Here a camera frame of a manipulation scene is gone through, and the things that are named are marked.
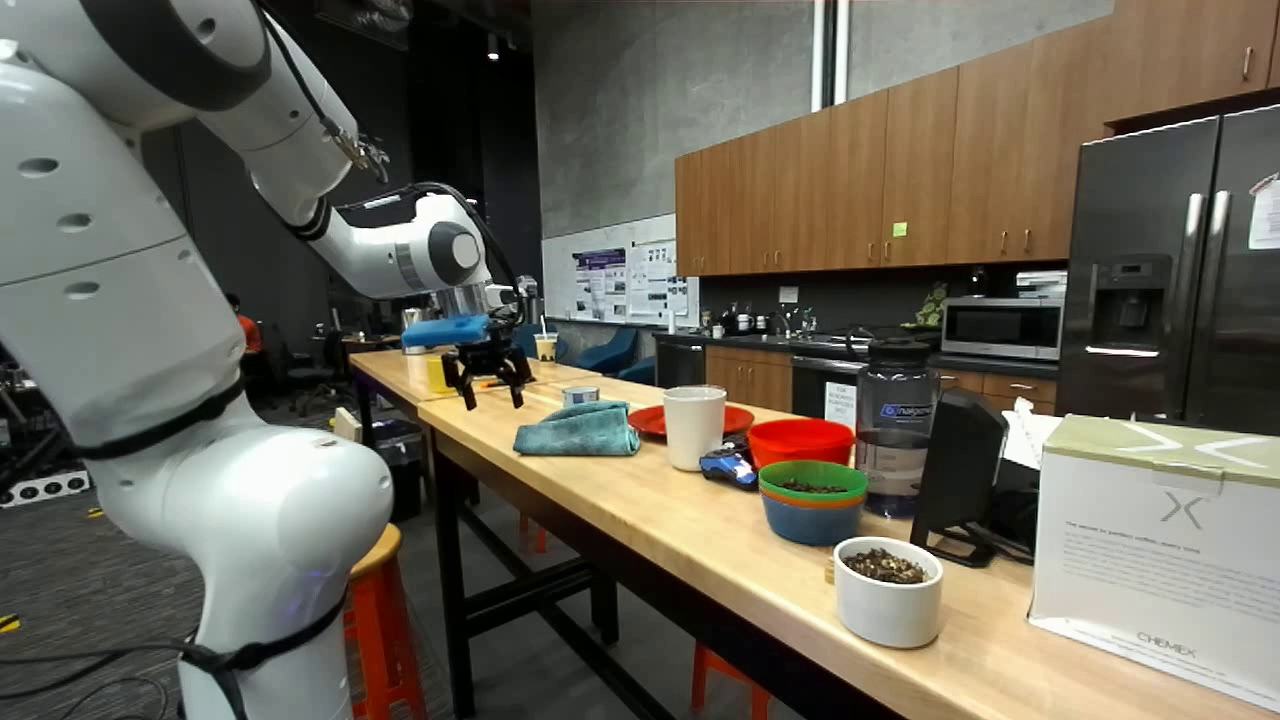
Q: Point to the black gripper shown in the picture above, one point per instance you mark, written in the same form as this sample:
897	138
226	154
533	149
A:
506	342

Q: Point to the teal towel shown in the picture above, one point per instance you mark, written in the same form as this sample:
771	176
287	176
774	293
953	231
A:
576	432

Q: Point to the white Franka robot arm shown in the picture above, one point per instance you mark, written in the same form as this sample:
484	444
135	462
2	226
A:
264	522

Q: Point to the plastic drink cup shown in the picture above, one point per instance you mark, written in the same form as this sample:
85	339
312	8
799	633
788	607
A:
545	347

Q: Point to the tall white cup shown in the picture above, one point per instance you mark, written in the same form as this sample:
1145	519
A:
693	424

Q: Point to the yellow mug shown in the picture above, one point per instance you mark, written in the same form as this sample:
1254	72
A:
427	379

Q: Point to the silver tumbler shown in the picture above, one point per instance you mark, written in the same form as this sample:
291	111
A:
412	320

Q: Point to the wooden table with black legs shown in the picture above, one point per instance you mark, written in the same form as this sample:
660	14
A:
453	585
382	371

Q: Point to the blue chair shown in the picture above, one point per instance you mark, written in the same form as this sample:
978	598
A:
607	352

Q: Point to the red plate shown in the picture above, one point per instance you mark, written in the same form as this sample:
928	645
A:
654	424

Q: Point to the person in orange shirt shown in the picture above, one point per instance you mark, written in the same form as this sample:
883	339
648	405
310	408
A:
250	333

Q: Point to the blue and black mouse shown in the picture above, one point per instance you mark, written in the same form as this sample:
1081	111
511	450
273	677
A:
725	467

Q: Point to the wooden lower cabinets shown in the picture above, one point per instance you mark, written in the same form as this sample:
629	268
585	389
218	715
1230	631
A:
745	379

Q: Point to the wooden cabinets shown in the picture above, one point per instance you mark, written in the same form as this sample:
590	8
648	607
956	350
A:
745	379
933	163

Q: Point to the orange stool with wooden seat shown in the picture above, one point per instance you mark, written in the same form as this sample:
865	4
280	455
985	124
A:
382	626

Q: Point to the red bowl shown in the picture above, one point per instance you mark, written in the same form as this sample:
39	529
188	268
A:
803	443

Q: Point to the black oven with paper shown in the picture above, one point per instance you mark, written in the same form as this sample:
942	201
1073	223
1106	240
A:
827	384

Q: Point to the green bowl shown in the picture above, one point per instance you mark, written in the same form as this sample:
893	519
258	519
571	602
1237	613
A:
814	483

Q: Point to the blue bowl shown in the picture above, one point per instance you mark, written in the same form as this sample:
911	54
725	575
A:
811	522

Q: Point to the orange metal stool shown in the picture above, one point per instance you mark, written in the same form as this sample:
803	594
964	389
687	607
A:
725	681

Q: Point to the green sticky note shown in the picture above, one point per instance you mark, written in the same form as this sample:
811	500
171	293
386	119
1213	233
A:
897	231

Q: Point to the green potted plant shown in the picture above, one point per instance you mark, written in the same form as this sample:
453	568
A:
928	311

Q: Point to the white bowl with dark contents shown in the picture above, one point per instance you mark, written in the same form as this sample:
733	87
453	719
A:
886	607

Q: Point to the black upright device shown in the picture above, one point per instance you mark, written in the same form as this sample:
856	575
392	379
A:
956	467

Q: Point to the wooden upper cabinets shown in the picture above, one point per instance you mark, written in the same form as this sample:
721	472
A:
933	163

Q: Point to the silver microwave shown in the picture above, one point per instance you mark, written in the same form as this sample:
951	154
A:
1001	325

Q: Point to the white crumpled paper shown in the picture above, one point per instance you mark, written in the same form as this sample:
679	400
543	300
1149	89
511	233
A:
1027	432

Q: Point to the black refrigerator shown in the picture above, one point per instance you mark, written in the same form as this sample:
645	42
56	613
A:
1162	264

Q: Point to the white cardboard box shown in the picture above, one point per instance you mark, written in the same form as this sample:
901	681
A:
1162	560

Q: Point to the white paper on refrigerator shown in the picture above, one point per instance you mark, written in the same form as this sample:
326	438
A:
1266	215

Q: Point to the white wall poster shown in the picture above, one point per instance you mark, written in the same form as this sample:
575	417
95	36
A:
620	281

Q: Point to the white wall outlet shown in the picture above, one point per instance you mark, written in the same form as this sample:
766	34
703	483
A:
788	296

